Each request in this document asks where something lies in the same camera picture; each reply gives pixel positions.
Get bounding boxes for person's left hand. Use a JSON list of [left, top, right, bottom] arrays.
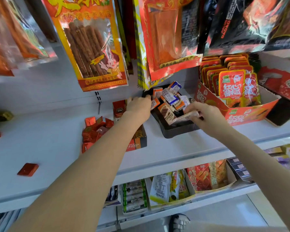
[[121, 95, 153, 129]]

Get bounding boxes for person's right hand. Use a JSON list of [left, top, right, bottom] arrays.
[[183, 101, 233, 140]]

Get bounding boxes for red Filer candy box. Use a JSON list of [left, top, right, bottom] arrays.
[[112, 100, 147, 152]]

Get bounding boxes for wafer bar packets group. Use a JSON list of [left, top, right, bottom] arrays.
[[150, 81, 196, 125]]

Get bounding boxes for black plastic tray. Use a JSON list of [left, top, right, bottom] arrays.
[[142, 84, 201, 139]]

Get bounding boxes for cluster of red square candies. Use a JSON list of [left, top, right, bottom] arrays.
[[81, 116, 115, 154]]

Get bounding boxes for gold foil candy piece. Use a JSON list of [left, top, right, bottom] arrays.
[[0, 111, 15, 122]]

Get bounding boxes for person's left forearm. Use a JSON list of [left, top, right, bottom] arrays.
[[8, 113, 145, 232]]

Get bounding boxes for person's right forearm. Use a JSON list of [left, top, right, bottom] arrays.
[[217, 128, 290, 232]]

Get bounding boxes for red cardboard display box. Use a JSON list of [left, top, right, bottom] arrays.
[[194, 81, 281, 126]]

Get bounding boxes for white metal shelf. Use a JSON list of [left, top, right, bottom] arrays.
[[0, 45, 290, 232]]

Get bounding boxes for person's black shoe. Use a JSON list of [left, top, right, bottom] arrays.
[[169, 213, 191, 232]]

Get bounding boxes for row of red snack packets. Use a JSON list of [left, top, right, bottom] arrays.
[[199, 53, 261, 108]]

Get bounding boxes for yellow black striped bags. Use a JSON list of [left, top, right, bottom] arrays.
[[132, 0, 151, 91]]

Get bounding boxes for red orange snack packets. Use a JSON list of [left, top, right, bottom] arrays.
[[186, 159, 229, 192]]

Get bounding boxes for red orange snack bag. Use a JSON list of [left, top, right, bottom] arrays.
[[138, 0, 203, 82]]

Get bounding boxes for purple snack packets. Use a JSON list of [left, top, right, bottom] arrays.
[[263, 142, 290, 170]]

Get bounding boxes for yellow red bag brown sticks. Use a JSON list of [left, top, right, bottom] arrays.
[[40, 0, 129, 92]]

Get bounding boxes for dark red snack packet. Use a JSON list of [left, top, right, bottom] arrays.
[[257, 66, 290, 103]]

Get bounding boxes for dark red snack bag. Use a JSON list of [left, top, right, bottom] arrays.
[[113, 0, 138, 75]]

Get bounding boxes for stack of green white packets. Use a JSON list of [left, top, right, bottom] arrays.
[[122, 179, 148, 215]]

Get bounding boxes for black snack bag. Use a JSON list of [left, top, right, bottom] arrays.
[[198, 0, 290, 56]]

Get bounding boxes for clear green print snack bag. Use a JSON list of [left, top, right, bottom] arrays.
[[0, 0, 58, 70]]

